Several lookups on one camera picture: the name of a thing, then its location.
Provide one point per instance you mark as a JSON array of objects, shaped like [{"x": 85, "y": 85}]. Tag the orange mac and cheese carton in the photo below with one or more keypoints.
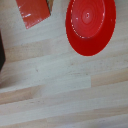
[{"x": 32, "y": 11}]

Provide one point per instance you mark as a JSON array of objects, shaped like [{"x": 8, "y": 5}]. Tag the dark rounded object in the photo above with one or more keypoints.
[{"x": 1, "y": 53}]

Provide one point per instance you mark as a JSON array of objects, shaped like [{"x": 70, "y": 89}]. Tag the red plastic bowl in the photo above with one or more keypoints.
[{"x": 90, "y": 25}]

